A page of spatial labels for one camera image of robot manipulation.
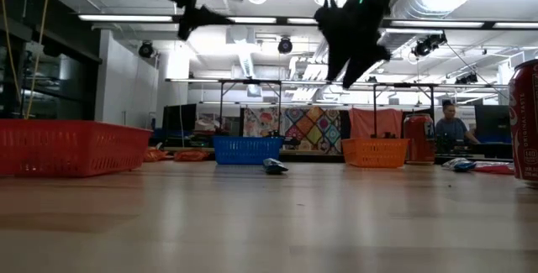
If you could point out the black metal table frame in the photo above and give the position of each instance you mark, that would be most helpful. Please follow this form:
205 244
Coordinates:
403 85
250 82

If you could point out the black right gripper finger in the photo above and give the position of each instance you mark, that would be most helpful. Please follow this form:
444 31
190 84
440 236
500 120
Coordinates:
338 67
365 65

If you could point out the silver ventilation duct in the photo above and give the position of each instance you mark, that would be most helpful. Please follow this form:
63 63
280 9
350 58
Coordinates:
414 4

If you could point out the orange plastic basket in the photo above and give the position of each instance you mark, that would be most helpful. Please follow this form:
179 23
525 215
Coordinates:
374 153

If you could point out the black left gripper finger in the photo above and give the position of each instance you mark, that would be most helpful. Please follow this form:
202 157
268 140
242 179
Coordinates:
197 17

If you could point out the person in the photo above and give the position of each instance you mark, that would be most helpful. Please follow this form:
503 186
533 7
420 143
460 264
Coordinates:
452 128

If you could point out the black monitor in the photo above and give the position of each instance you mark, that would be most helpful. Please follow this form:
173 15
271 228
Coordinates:
180 117
492 122

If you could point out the blue plastic basket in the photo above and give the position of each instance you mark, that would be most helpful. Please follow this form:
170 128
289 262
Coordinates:
248 151

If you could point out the red cola can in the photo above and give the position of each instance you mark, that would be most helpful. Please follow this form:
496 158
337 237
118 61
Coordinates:
525 126
418 138

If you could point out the orange hanging cloth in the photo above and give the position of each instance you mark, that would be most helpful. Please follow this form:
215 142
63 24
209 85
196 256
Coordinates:
374 124

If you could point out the red candy pack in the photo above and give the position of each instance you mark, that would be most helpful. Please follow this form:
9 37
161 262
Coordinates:
496 169

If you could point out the long ceiling light bar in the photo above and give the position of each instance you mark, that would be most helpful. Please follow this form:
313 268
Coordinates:
126 18

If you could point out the orange candy pack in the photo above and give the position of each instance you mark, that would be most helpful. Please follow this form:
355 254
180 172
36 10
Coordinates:
154 155
191 155

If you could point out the red plastic basket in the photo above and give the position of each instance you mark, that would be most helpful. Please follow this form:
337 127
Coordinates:
75 147

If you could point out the black track light cluster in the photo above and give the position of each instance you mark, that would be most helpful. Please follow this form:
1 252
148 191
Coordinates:
466 79
426 46

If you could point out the black aluminium table frame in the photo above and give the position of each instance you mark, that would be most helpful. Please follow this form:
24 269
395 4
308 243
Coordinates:
311 158

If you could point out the blue white candy bar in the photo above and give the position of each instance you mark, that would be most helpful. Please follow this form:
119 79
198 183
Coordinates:
460 165
274 166

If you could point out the colourful patchwork quilt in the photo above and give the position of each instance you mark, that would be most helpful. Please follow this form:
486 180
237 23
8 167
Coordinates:
315 130

